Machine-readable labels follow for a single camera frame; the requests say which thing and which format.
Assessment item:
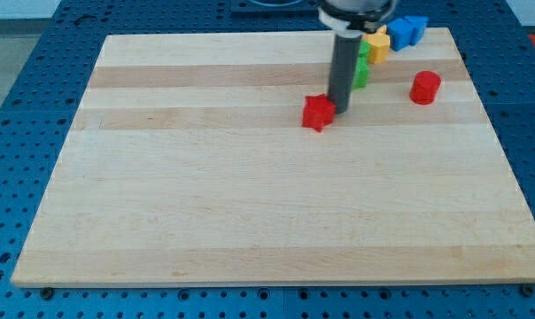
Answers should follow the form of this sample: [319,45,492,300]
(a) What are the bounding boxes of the yellow block behind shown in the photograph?
[376,25,387,34]

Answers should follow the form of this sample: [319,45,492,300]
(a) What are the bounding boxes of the red cylinder block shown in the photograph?
[409,71,442,105]

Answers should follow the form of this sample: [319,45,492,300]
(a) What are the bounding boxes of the red star block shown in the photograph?
[302,94,336,132]

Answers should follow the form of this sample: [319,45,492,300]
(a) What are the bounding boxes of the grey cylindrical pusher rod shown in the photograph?
[327,35,361,114]

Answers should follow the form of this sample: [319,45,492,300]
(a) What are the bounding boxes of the yellow hexagon block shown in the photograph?
[363,33,391,64]

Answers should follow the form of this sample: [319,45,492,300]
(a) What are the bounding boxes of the robot arm flange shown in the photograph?
[318,0,400,38]

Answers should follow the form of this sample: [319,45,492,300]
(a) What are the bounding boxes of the green block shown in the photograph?
[353,40,370,89]

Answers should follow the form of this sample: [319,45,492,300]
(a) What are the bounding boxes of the blue block behind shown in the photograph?
[404,15,429,46]

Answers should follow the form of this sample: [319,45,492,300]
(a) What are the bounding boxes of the wooden board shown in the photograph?
[12,27,535,288]

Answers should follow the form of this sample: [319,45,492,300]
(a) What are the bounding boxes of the blue cube block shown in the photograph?
[387,18,414,51]

